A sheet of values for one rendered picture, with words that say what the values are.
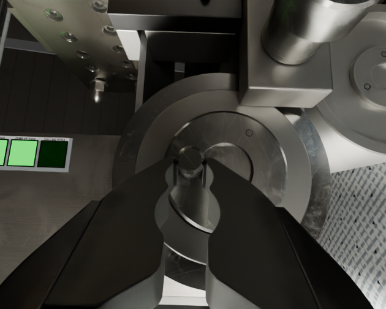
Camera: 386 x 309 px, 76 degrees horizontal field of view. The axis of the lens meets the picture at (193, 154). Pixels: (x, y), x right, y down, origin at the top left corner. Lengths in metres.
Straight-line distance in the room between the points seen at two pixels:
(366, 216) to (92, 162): 0.46
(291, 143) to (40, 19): 0.37
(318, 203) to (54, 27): 0.40
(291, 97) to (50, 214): 0.49
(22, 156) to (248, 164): 0.50
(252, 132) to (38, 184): 0.49
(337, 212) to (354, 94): 0.21
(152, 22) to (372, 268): 0.32
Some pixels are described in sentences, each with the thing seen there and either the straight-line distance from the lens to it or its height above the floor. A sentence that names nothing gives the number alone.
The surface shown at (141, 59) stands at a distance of 0.20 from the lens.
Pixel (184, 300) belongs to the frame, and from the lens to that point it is 0.53.
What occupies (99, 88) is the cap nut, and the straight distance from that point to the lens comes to 0.56.
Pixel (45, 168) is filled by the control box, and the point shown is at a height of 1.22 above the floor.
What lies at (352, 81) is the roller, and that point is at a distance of 0.22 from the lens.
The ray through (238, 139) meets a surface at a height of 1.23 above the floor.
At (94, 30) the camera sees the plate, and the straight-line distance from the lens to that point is 0.43.
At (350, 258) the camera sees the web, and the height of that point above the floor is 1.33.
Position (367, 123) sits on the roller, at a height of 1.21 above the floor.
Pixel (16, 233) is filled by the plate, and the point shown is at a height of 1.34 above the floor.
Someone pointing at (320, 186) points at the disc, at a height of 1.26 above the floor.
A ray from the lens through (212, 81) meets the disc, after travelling 0.19.
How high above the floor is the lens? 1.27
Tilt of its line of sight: 11 degrees down
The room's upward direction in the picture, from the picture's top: 178 degrees counter-clockwise
